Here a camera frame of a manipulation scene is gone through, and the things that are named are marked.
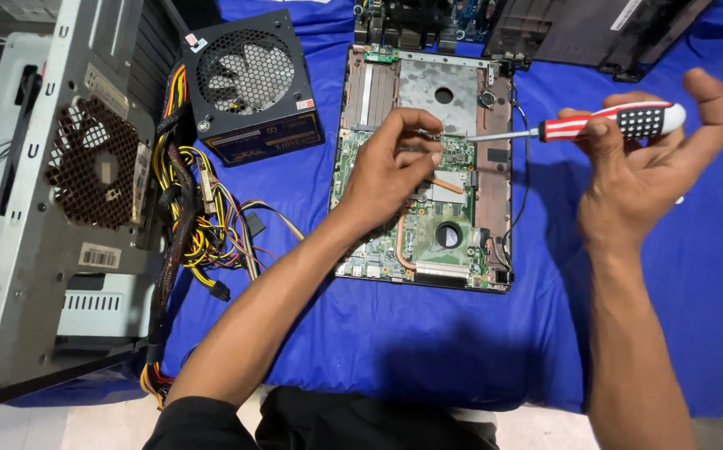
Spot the person's right hand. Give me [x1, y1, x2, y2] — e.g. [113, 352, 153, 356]
[556, 67, 723, 258]

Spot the person's left hand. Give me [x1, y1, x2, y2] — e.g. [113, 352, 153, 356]
[339, 107, 445, 236]

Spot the red white striped screwdriver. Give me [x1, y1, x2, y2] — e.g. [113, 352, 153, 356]
[465, 100, 688, 143]

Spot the opened laptop base with motherboard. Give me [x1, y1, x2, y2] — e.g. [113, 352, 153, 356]
[328, 44, 516, 293]

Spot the black computer power supply unit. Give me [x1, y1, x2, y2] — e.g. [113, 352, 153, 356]
[180, 8, 326, 168]

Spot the desktop motherboard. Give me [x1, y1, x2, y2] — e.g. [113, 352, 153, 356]
[353, 0, 499, 53]

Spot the black laptop cover panel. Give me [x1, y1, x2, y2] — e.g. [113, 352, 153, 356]
[483, 0, 715, 83]

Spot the blue cloth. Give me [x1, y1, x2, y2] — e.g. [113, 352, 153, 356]
[8, 0, 723, 420]

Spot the person's black clothing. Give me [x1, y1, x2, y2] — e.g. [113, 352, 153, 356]
[142, 386, 501, 450]

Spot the grey desktop computer case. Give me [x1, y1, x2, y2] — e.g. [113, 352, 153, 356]
[0, 0, 181, 413]

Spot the bundle of power supply cables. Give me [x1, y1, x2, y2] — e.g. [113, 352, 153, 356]
[139, 62, 306, 410]

